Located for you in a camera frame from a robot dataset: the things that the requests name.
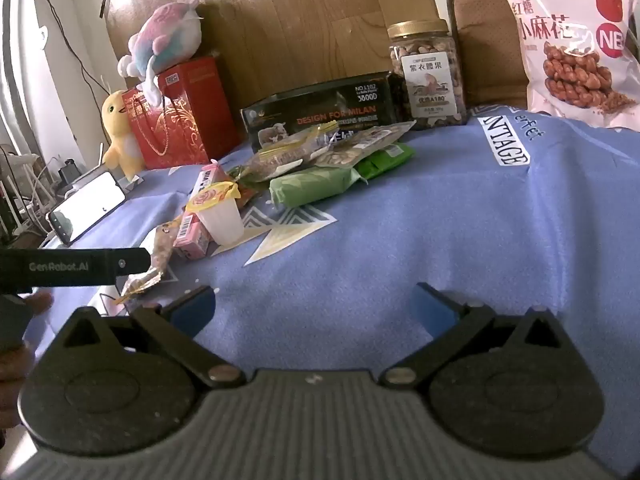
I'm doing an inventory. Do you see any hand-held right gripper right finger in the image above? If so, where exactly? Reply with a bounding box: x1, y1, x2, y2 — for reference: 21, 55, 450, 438
381, 282, 576, 389

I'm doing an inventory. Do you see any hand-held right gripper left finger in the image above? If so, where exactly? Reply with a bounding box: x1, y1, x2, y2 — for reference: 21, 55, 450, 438
59, 285, 247, 390

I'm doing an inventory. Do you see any brown snack packet yellow edge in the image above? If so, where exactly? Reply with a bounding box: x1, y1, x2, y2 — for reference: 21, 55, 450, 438
116, 225, 179, 306

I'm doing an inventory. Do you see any red snack packet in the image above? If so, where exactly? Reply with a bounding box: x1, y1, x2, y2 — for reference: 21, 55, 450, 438
231, 182, 257, 209

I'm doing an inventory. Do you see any person's left hand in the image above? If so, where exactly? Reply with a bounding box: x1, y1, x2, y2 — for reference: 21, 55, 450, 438
0, 291, 54, 432

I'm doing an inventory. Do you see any smartphone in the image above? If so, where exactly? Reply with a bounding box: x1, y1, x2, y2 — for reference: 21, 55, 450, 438
47, 171, 127, 247

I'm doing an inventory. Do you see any small pink box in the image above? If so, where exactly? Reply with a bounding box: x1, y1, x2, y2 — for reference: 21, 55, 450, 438
172, 210, 213, 260

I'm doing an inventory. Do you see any jelly cup yellow lid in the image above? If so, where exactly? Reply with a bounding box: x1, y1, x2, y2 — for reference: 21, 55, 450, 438
186, 181, 246, 245

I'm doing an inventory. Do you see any blue printed bedsheet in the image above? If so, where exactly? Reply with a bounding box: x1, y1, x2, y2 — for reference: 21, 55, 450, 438
20, 102, 640, 477

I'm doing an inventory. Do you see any pink white stick packet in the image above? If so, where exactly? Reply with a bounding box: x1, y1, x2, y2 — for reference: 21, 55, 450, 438
190, 160, 224, 206

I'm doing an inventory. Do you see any yellow plush chick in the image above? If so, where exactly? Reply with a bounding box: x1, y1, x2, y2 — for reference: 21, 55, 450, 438
101, 82, 147, 181

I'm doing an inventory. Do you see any bright green snack packet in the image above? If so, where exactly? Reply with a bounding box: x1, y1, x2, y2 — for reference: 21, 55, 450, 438
357, 142, 416, 184

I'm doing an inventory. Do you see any brown clear snack packet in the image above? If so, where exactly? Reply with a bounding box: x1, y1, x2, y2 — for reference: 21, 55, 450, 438
235, 152, 307, 185

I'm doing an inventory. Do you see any pale green snack packet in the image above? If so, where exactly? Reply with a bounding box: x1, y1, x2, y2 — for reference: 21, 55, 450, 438
269, 166, 362, 209

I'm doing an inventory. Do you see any clear nut snack packet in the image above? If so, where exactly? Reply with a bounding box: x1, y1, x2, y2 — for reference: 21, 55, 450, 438
312, 121, 416, 169

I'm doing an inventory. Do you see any yellow striped clear snack packet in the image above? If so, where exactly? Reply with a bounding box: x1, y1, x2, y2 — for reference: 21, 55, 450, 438
259, 127, 342, 162

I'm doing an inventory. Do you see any red gift box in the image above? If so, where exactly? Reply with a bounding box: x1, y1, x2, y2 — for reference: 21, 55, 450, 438
121, 56, 239, 171

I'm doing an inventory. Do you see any green dark snack bag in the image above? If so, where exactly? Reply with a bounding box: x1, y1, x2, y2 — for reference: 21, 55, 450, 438
240, 71, 416, 154

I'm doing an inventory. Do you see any clear nut jar gold lid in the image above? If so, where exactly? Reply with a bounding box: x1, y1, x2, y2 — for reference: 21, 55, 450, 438
387, 20, 469, 131

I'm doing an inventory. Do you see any pink blue plush fish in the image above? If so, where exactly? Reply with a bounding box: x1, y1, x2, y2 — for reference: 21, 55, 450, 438
116, 0, 206, 109

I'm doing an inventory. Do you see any large pink snack bag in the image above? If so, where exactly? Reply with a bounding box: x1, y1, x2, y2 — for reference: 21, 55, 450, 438
487, 0, 640, 132

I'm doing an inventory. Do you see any large cardboard box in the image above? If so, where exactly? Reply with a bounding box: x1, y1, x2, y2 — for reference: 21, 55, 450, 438
102, 0, 441, 111

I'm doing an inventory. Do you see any white wire rack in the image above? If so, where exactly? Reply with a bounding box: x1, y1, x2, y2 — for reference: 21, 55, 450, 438
0, 145, 51, 251

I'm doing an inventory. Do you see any black wall cable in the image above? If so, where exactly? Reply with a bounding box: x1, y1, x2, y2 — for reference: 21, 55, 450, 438
27, 0, 108, 91

